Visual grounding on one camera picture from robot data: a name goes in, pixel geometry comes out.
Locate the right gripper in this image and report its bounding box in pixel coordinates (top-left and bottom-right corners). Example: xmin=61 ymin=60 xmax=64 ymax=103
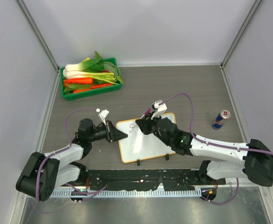
xmin=136 ymin=111 xmax=171 ymax=146

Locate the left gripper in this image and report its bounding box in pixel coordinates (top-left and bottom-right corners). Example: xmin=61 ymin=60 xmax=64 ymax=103
xmin=88 ymin=120 xmax=127 ymax=142

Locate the pink capped marker pen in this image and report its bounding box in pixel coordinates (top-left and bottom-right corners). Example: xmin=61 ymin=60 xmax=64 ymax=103
xmin=140 ymin=108 xmax=151 ymax=119

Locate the yellow framed whiteboard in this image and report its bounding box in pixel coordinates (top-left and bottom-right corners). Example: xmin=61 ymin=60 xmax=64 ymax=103
xmin=116 ymin=119 xmax=175 ymax=163

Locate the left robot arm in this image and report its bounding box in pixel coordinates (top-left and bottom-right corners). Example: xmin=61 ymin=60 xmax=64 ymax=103
xmin=15 ymin=119 xmax=128 ymax=202

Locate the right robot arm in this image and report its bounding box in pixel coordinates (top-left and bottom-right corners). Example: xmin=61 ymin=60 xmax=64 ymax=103
xmin=136 ymin=118 xmax=273 ymax=187

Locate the green vegetable tray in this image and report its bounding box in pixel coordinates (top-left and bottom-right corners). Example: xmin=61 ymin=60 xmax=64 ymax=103
xmin=60 ymin=57 xmax=123 ymax=101

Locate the red chili toy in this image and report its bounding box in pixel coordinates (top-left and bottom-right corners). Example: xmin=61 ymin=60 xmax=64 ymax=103
xmin=90 ymin=83 xmax=113 ymax=89

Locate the green onion toy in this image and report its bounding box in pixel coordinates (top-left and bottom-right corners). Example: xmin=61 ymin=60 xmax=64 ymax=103
xmin=62 ymin=70 xmax=123 ymax=84

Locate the orange carrot toy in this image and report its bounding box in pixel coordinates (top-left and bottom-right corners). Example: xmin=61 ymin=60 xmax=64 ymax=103
xmin=63 ymin=77 xmax=93 ymax=84
xmin=72 ymin=89 xmax=92 ymax=94

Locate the bok choy toy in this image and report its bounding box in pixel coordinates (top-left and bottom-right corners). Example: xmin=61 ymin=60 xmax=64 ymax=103
xmin=65 ymin=51 xmax=104 ymax=72

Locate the energy drink can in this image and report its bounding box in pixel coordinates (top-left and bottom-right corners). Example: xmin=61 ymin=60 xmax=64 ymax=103
xmin=212 ymin=110 xmax=231 ymax=130

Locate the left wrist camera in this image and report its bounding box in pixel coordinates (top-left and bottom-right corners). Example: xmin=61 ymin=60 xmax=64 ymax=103
xmin=96 ymin=108 xmax=109 ymax=125

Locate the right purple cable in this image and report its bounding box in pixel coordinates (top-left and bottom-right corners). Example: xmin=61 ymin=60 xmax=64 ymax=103
xmin=161 ymin=93 xmax=273 ymax=206

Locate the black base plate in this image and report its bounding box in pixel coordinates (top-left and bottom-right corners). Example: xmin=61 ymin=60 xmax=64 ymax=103
xmin=70 ymin=169 xmax=226 ymax=191

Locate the white cable duct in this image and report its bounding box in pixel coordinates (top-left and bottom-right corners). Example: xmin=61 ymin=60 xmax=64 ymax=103
xmin=50 ymin=188 xmax=202 ymax=200

